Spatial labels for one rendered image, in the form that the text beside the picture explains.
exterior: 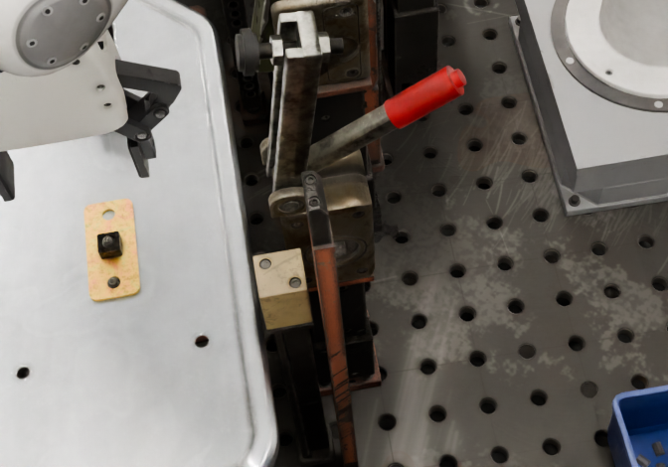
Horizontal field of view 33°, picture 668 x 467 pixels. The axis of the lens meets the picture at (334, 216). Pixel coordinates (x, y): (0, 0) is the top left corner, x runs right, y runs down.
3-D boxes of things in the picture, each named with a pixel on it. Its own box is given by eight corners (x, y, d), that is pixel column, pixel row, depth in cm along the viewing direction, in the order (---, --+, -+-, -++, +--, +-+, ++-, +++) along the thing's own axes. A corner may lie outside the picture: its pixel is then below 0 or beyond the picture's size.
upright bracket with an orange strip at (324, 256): (340, 450, 108) (299, 170, 65) (354, 447, 108) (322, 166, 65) (346, 479, 106) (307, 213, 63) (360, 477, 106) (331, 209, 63)
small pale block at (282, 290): (294, 433, 109) (250, 254, 78) (330, 426, 109) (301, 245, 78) (300, 468, 107) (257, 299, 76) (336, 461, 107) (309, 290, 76)
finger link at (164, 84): (174, 41, 68) (184, 97, 72) (44, 58, 67) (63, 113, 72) (175, 57, 67) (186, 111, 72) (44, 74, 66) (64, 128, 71)
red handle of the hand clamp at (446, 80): (262, 150, 82) (446, 45, 75) (281, 161, 83) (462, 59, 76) (270, 199, 79) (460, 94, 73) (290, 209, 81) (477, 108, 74)
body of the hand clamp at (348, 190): (304, 344, 114) (268, 151, 83) (371, 332, 114) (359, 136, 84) (313, 398, 111) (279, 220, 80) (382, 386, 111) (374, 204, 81)
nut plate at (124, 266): (83, 207, 88) (80, 199, 87) (132, 199, 88) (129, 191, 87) (89, 302, 84) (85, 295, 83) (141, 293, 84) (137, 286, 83)
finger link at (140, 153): (164, 75, 72) (182, 134, 77) (114, 83, 72) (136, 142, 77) (168, 115, 70) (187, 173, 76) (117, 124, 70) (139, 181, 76)
